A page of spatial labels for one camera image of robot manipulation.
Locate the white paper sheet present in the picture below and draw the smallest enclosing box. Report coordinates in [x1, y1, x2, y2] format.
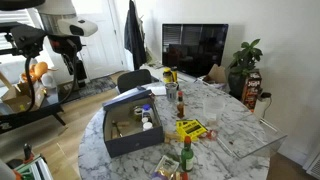
[145, 84, 168, 97]

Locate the small flat cardboard box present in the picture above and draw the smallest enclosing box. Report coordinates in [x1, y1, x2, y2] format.
[57, 82, 74, 95]

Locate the brown snack packet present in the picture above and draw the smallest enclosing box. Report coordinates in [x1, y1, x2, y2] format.
[150, 154, 181, 180]

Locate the dark blue shoe box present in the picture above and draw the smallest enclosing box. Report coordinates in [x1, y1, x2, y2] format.
[102, 96, 165, 159]

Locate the grey patterned rug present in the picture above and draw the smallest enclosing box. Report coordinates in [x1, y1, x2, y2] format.
[57, 75, 118, 103]

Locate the clear frost cold cup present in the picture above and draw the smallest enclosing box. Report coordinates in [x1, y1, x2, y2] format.
[202, 97, 226, 127]

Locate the black power adapter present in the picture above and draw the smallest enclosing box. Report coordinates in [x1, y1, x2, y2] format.
[259, 91, 273, 102]

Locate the dark hanging jacket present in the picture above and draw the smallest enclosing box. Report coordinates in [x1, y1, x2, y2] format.
[123, 0, 148, 71]

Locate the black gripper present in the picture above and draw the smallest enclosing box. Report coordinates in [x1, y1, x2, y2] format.
[49, 34, 89, 89]

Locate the red candy wrapper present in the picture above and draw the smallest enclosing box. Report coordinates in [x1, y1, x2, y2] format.
[205, 129, 219, 141]

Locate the green white tool case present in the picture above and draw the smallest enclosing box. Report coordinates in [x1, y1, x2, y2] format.
[12, 143, 55, 180]

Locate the black flat screen television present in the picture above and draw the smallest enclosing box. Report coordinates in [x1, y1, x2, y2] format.
[161, 23, 230, 79]

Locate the green glass bottle red cap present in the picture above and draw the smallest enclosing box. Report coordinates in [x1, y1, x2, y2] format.
[180, 135, 195, 173]

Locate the green glass jar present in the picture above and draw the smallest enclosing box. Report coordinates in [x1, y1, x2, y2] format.
[132, 105, 144, 122]

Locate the dark grey chair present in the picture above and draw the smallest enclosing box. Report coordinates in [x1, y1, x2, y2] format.
[116, 68, 153, 95]

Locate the small white bottle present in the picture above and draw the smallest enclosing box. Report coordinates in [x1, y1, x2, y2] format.
[142, 121, 154, 132]

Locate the yellow squeeze bottle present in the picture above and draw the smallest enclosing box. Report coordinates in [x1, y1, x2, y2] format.
[170, 65, 180, 84]

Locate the white bottle blue cap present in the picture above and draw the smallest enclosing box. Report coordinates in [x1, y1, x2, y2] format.
[141, 103, 156, 124]

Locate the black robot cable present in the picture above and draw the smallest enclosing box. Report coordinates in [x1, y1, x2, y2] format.
[24, 39, 80, 114]

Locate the orange stuffed toy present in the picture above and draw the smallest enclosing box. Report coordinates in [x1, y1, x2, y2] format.
[19, 61, 58, 84]

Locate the white stuffed toy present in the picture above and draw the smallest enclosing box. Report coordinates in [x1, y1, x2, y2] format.
[40, 71, 58, 90]

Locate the white wall vent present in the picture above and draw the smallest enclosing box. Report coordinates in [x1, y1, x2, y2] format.
[305, 152, 320, 180]

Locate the brown paper bag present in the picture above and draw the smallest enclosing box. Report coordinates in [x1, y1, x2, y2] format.
[207, 63, 228, 85]

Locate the grey metal tumbler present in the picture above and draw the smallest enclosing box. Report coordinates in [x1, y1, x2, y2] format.
[164, 81, 179, 103]

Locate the yellow lid jar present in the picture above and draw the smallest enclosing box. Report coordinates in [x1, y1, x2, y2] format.
[162, 67, 174, 84]

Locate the white panel door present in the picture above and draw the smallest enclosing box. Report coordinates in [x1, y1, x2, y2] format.
[71, 0, 127, 82]

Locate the black coffee table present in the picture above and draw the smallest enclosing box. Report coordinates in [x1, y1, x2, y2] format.
[0, 89, 68, 135]

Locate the yellow black packet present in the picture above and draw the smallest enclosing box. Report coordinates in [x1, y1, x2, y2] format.
[175, 118, 209, 143]

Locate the green potted plant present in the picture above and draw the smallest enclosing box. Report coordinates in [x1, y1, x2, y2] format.
[227, 38, 264, 100]

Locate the brown hot sauce bottle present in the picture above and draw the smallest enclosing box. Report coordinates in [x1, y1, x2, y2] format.
[176, 90, 186, 120]

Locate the large open cardboard box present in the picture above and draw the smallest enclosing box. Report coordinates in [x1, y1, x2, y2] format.
[0, 80, 47, 113]

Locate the dark blue box lid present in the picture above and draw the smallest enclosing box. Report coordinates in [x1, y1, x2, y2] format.
[102, 87, 156, 112]

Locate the light wooden block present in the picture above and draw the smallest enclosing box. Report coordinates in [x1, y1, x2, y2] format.
[169, 131, 181, 142]
[163, 130, 172, 145]

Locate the clear acrylic chair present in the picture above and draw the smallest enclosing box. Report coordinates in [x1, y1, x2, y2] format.
[215, 112, 288, 160]

